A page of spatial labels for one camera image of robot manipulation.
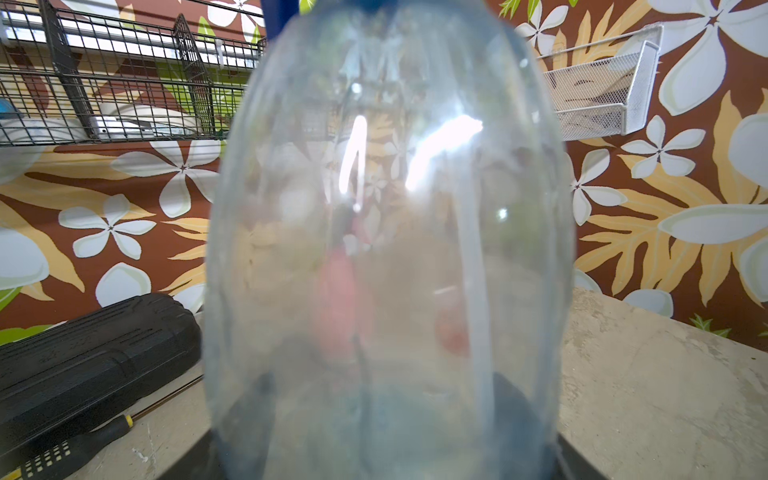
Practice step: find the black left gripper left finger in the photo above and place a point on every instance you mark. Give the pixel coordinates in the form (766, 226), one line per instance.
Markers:
(201, 462)

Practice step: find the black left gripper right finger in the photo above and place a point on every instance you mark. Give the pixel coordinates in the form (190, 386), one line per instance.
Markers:
(570, 464)

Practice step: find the clear blue spray bottle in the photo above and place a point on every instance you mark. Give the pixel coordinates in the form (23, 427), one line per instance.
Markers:
(389, 260)

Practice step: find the blue white spray nozzle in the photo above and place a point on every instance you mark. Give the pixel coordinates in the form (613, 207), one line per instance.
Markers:
(276, 14)

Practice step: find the black yellow screwdriver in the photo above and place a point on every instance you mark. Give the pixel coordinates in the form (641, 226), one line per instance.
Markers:
(69, 456)

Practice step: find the black plastic tool case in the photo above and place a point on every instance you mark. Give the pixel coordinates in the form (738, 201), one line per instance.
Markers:
(74, 377)

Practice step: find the white mesh wall basket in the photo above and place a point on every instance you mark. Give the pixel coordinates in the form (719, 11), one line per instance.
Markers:
(604, 88)

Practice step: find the black wire wall basket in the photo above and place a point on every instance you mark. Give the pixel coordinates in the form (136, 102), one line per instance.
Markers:
(86, 72)

